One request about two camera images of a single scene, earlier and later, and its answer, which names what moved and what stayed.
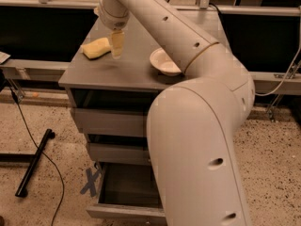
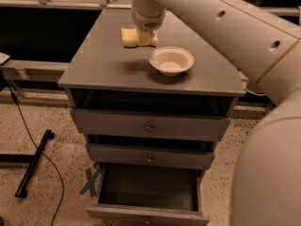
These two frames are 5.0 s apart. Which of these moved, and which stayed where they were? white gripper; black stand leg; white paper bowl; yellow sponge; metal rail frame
Moved: white gripper; yellow sponge
Stayed: black stand leg; white paper bowl; metal rail frame
